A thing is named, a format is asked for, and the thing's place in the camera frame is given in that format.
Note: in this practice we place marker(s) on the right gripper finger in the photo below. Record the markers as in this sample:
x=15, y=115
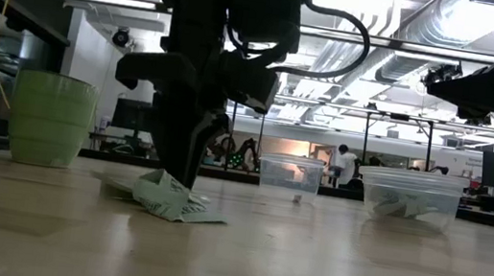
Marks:
x=175, y=147
x=209, y=128

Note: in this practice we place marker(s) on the background black robot arm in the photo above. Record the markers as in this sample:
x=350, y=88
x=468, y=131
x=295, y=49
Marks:
x=247, y=150

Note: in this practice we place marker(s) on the square clear plastic container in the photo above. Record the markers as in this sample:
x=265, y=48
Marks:
x=271, y=175

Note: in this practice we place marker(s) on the round black ceiling device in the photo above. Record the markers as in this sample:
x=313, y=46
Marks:
x=120, y=37

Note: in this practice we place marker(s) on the green plastic cup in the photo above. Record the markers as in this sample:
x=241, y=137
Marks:
x=51, y=120

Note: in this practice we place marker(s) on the person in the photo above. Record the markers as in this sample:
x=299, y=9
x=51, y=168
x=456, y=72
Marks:
x=345, y=166

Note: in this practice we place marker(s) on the black ceiling fixture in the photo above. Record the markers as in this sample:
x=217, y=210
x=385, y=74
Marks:
x=440, y=73

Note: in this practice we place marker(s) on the round clear plastic container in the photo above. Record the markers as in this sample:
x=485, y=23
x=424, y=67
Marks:
x=453, y=201

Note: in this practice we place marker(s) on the black background rack frame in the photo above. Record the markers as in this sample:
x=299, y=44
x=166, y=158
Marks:
x=400, y=117

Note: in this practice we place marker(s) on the silver ventilation duct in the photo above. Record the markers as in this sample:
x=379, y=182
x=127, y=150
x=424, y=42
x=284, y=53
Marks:
x=413, y=60

